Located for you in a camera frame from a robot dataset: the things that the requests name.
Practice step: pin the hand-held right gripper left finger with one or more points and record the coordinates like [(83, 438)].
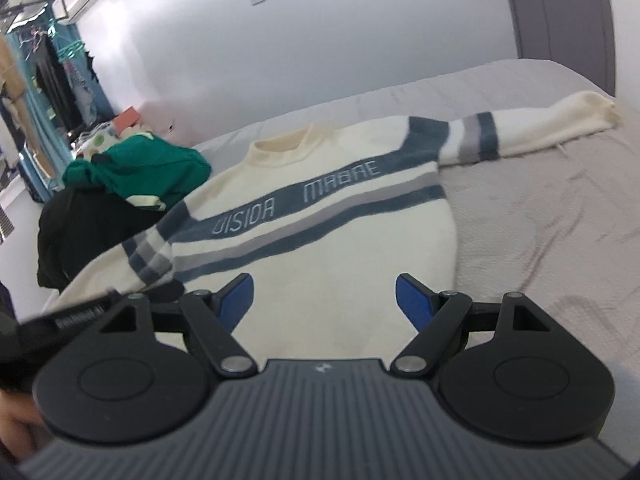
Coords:
[(237, 300)]

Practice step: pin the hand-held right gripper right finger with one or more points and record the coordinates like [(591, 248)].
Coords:
[(412, 302)]

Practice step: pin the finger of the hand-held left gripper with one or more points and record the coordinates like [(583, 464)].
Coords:
[(167, 292)]

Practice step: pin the cream sweater with blue stripes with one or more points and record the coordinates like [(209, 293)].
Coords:
[(325, 260)]

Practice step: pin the row of hanging clothes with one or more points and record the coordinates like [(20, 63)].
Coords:
[(60, 75)]

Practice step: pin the person's left hand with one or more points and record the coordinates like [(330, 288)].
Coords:
[(17, 425)]

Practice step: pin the black garment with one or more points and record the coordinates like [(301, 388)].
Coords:
[(85, 230)]

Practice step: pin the green garment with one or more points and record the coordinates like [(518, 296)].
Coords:
[(145, 170)]

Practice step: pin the grey bed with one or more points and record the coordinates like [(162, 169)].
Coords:
[(540, 200)]

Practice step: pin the patterned cloth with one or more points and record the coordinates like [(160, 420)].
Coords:
[(100, 140)]

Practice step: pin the red box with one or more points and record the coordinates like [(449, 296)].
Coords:
[(129, 117)]

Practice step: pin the grey door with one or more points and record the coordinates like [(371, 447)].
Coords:
[(550, 10)]

